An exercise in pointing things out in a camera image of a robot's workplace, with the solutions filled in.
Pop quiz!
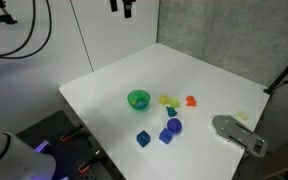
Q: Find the green plastic bowl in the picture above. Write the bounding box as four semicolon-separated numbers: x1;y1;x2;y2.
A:
127;89;151;113

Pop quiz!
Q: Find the teal wedge block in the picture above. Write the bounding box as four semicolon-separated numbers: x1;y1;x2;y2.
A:
165;106;178;118

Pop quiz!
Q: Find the purple cylinder block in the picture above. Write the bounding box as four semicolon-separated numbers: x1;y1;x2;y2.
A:
166;117;183;135

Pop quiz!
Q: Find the dark blue cube block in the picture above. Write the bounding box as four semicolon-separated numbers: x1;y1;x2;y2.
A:
136;129;151;148

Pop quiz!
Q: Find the light blue toy figure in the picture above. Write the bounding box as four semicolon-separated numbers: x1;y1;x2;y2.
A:
134;101;147;110

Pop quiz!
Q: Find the yellow star toy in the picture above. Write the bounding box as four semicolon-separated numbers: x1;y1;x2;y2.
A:
158;95;171;107

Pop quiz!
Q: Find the lime green toy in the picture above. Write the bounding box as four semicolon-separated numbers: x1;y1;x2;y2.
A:
169;96;181;109

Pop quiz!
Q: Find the orange toy figure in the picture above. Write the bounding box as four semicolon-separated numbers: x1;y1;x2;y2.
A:
185;95;198;108

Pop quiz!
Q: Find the pale yellow translucent toy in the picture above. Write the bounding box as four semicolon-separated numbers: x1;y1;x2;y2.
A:
234;109;251;123

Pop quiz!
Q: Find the black stand pole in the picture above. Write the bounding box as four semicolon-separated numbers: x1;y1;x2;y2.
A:
263;48;288;96

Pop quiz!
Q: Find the toy shelf with colourful bins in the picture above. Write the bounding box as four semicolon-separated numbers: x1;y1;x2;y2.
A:
262;136;288;180

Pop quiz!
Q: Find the orange handled black clamp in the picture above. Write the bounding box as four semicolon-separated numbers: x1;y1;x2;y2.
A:
59;123;84;143
78;149;104;174

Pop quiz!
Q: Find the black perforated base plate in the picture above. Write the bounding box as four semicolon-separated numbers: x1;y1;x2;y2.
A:
15;109;127;180

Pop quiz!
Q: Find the black hanging cable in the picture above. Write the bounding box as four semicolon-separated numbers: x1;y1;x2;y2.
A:
0;0;37;60
0;0;53;60

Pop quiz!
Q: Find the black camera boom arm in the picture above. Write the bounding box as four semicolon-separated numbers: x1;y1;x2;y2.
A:
0;0;19;26

